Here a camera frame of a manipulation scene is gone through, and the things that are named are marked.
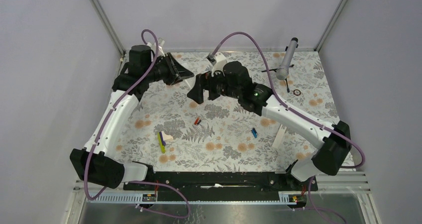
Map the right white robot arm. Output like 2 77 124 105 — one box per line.
187 61 351 190

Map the grey microphone on stand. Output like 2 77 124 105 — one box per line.
262 37 298 93

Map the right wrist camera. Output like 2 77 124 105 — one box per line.
207 52 227 77

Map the white remote control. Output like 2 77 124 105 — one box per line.
184 79 195 89

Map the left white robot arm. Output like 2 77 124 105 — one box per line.
70 45 194 190

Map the blue battery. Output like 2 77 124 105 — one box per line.
251 128 257 138

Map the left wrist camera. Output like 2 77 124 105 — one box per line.
147 37 165 57

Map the purple green block stack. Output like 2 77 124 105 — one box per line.
157 131 174 154

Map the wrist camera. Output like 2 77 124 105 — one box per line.
207 52 227 77
147 37 165 57

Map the white rectangular stick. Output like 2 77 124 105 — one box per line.
272 125 286 149

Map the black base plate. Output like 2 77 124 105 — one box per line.
123 172 318 202

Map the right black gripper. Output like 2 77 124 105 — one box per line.
187 66 241 105

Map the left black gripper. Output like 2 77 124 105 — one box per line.
144 52 194 85

